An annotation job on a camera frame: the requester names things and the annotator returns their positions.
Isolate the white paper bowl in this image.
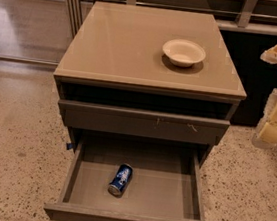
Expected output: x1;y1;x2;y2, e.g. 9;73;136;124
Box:
162;39;206;68

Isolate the blue pepsi can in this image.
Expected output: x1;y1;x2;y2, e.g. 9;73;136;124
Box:
108;164;133;197

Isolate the grey drawer cabinet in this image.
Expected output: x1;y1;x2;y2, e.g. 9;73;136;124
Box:
54;2;246;162

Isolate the blue tape piece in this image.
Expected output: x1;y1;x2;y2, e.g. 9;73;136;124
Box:
66;143;74;150

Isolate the open middle drawer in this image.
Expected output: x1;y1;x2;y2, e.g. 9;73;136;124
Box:
44;137;205;221

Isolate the grey top drawer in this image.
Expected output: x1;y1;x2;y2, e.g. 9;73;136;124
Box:
58;100;230;145

